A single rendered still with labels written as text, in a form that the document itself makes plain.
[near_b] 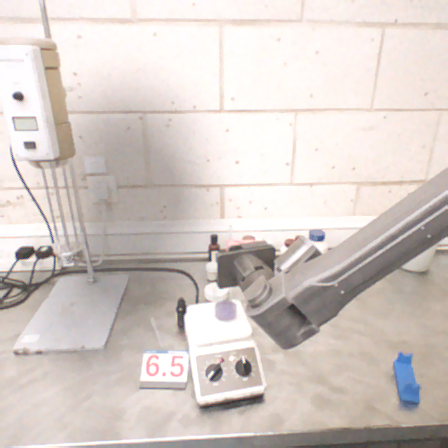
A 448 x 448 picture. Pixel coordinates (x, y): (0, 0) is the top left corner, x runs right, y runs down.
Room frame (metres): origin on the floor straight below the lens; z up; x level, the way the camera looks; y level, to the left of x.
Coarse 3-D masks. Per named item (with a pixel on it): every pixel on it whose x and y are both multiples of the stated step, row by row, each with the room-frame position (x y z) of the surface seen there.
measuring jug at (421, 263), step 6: (432, 246) 0.93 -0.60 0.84; (426, 252) 0.93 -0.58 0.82; (432, 252) 0.94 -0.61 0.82; (414, 258) 0.94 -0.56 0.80; (420, 258) 0.93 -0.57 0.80; (426, 258) 0.93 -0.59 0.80; (432, 258) 0.95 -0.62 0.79; (408, 264) 0.95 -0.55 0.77; (414, 264) 0.94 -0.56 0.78; (420, 264) 0.94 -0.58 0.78; (426, 264) 0.94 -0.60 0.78; (414, 270) 0.94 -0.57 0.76; (420, 270) 0.94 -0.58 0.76
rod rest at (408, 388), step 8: (400, 352) 0.56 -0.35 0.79; (400, 360) 0.56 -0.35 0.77; (408, 360) 0.56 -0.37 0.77; (400, 368) 0.55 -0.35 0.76; (408, 368) 0.55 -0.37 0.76; (400, 376) 0.52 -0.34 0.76; (408, 376) 0.52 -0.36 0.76; (400, 384) 0.51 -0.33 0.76; (408, 384) 0.48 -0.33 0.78; (416, 384) 0.48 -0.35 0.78; (400, 392) 0.49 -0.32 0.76; (408, 392) 0.48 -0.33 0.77; (416, 392) 0.48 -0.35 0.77; (408, 400) 0.47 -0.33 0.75; (416, 400) 0.47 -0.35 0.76
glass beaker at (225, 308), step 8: (216, 288) 0.63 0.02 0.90; (232, 288) 0.63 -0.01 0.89; (216, 296) 0.60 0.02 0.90; (224, 296) 0.59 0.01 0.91; (232, 296) 0.59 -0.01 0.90; (216, 304) 0.60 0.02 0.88; (224, 304) 0.59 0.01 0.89; (232, 304) 0.59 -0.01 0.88; (216, 312) 0.60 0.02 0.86; (224, 312) 0.59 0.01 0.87; (232, 312) 0.59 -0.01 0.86; (216, 320) 0.60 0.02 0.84; (224, 320) 0.59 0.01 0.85; (232, 320) 0.59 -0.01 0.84
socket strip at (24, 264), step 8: (0, 256) 0.97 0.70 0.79; (8, 256) 0.97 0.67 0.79; (32, 256) 0.97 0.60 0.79; (56, 256) 0.97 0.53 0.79; (0, 264) 0.94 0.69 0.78; (8, 264) 0.94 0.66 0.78; (16, 264) 0.94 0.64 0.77; (24, 264) 0.94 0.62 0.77; (32, 264) 0.95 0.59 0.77; (40, 264) 0.95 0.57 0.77; (48, 264) 0.95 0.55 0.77; (56, 264) 0.95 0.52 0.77
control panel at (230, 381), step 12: (240, 348) 0.54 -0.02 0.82; (252, 348) 0.54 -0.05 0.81; (204, 360) 0.52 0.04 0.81; (216, 360) 0.52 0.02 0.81; (228, 360) 0.52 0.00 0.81; (252, 360) 0.52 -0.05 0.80; (204, 372) 0.50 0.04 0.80; (228, 372) 0.50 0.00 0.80; (252, 372) 0.50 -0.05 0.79; (204, 384) 0.48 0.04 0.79; (216, 384) 0.48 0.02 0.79; (228, 384) 0.48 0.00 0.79; (240, 384) 0.48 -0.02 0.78; (252, 384) 0.49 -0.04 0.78
